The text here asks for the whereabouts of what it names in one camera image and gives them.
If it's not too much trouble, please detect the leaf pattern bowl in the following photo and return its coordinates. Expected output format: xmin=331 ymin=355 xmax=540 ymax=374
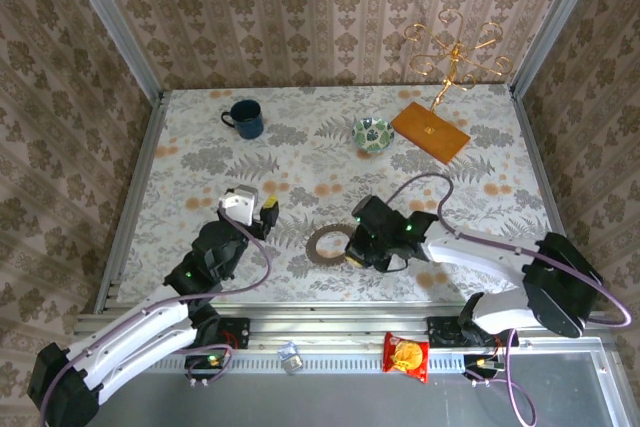
xmin=350 ymin=116 xmax=396 ymax=154

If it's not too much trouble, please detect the red snack packet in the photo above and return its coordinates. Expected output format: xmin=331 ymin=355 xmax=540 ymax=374
xmin=382 ymin=331 xmax=431 ymax=385

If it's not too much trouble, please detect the dark blue mug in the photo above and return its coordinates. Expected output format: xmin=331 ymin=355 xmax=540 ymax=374
xmin=220 ymin=99 xmax=265 ymax=140

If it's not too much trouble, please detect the small circuit board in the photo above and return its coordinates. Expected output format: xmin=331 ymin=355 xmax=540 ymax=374
xmin=184 ymin=353 xmax=227 ymax=372
xmin=462 ymin=353 xmax=505 ymax=373

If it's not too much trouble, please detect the small clear plastic item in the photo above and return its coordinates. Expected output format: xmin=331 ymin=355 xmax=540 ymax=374
xmin=277 ymin=341 xmax=304 ymax=376

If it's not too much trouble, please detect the grey metal panel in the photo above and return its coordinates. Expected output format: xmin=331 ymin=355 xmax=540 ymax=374
xmin=74 ymin=371 xmax=619 ymax=427

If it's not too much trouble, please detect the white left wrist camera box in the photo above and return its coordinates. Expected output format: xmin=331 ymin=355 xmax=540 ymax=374
xmin=217 ymin=184 xmax=262 ymax=227

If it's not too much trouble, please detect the aluminium front rail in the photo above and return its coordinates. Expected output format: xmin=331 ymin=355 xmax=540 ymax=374
xmin=74 ymin=302 xmax=609 ymax=351

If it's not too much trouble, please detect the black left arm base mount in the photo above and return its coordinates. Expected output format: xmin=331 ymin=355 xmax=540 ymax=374
xmin=189 ymin=317 xmax=251 ymax=350

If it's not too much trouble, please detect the grey slotted cable duct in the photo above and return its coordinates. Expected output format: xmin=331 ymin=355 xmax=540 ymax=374
xmin=87 ymin=352 xmax=609 ymax=374

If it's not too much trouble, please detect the gold wire stand wooden base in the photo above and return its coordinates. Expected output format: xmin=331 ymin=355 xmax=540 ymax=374
xmin=389 ymin=8 xmax=514 ymax=166

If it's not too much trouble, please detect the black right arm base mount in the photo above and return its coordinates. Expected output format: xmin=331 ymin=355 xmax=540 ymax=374
xmin=427 ymin=315 xmax=520 ymax=348

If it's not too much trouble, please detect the aluminium table side rail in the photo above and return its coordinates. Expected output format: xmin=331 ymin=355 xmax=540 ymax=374
xmin=509 ymin=86 xmax=591 ymax=311
xmin=93 ymin=91 xmax=169 ymax=316

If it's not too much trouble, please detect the aluminium frame post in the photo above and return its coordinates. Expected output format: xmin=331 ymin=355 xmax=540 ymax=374
xmin=508 ymin=0 xmax=604 ymax=96
xmin=55 ymin=0 xmax=165 ymax=101

